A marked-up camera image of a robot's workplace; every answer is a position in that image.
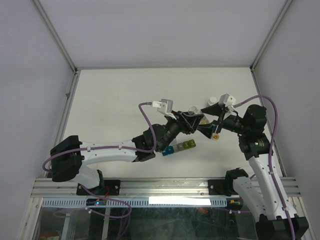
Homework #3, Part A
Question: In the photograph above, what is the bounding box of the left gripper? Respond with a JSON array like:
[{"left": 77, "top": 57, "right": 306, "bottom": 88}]
[{"left": 158, "top": 110, "right": 203, "bottom": 153}]

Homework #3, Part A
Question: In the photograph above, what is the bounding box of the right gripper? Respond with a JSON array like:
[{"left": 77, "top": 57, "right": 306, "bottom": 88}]
[{"left": 197, "top": 101, "right": 249, "bottom": 139}]

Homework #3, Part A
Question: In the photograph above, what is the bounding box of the clear pill jar gold lid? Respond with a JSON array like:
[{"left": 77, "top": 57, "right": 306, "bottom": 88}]
[{"left": 188, "top": 106, "right": 210, "bottom": 125}]

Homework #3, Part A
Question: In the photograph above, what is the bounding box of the green pill box THUR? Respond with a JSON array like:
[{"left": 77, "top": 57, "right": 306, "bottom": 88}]
[{"left": 188, "top": 139, "right": 196, "bottom": 148}]

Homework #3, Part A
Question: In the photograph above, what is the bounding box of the green pill box SUN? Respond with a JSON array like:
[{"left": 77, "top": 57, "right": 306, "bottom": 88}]
[{"left": 182, "top": 141, "right": 191, "bottom": 150}]

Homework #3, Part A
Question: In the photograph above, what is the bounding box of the clear pill box SAT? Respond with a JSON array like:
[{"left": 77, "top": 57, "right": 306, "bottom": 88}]
[{"left": 177, "top": 142, "right": 185, "bottom": 151}]

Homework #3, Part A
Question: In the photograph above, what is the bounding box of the teal pill box FRI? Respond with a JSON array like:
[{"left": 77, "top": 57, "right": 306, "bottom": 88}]
[{"left": 162, "top": 145, "right": 175, "bottom": 157}]

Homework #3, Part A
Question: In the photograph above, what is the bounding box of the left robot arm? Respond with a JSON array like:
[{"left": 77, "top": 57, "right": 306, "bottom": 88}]
[{"left": 50, "top": 111, "right": 204, "bottom": 195}]

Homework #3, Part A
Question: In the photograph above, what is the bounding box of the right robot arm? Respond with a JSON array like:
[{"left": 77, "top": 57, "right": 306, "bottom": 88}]
[{"left": 197, "top": 103, "right": 309, "bottom": 240}]

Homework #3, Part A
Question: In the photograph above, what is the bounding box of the white pill bottle blue label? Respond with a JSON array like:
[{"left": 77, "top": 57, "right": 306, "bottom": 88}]
[{"left": 207, "top": 96, "right": 218, "bottom": 107}]

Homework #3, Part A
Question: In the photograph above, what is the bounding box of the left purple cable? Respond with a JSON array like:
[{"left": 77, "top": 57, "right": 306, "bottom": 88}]
[{"left": 41, "top": 101, "right": 161, "bottom": 223}]

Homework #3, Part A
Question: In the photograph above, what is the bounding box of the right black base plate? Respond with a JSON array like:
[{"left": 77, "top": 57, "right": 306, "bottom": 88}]
[{"left": 207, "top": 177, "right": 251, "bottom": 197}]

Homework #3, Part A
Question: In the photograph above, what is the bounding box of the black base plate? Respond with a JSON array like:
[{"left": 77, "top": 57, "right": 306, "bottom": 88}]
[
  {"left": 207, "top": 177, "right": 251, "bottom": 197},
  {"left": 76, "top": 179, "right": 121, "bottom": 196}
]

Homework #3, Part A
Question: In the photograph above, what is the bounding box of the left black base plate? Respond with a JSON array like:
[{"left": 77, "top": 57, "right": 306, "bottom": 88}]
[{"left": 76, "top": 179, "right": 121, "bottom": 196}]

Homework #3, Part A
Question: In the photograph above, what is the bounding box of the aluminium mounting rail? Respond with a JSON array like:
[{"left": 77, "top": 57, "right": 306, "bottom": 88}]
[{"left": 31, "top": 176, "right": 300, "bottom": 199}]

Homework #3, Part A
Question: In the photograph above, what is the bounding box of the grey slotted cable duct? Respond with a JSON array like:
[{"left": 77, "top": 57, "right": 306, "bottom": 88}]
[{"left": 42, "top": 196, "right": 227, "bottom": 208}]

